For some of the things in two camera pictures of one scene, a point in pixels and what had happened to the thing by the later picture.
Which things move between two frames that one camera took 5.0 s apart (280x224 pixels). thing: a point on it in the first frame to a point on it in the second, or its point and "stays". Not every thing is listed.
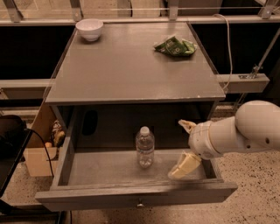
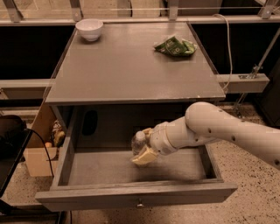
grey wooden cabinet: (112, 80) stays
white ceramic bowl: (90, 29) stays
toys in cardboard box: (58, 136) stays
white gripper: (199, 140) to (160, 140)
